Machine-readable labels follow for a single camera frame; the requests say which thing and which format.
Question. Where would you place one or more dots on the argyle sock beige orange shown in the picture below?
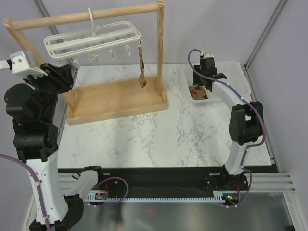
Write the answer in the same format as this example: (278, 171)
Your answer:
(141, 78)

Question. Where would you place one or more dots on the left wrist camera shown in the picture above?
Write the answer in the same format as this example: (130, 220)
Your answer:
(22, 64)

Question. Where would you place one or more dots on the white perforated plastic basket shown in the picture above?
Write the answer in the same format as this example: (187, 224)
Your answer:
(235, 77)

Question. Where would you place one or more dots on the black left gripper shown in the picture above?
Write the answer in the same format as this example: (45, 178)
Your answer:
(62, 75)

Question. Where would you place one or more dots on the white cable duct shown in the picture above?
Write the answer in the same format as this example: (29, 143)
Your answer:
(96, 196)

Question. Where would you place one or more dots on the white plastic clip hanger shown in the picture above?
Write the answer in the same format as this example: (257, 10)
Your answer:
(70, 45)

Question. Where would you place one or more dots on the wooden hanger stand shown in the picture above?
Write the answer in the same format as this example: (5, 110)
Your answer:
(109, 100)

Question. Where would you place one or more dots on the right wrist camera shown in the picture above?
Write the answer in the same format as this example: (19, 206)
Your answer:
(206, 55)

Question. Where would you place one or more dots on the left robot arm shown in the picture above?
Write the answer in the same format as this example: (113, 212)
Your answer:
(32, 107)

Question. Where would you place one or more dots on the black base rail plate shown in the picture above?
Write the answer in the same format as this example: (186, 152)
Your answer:
(170, 181)

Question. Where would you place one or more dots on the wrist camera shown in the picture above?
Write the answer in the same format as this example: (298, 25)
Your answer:
(206, 55)
(22, 64)

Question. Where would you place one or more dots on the aluminium frame post right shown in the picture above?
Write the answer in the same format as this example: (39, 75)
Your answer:
(265, 33)

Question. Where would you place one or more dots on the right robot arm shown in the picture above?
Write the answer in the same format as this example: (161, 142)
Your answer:
(246, 121)

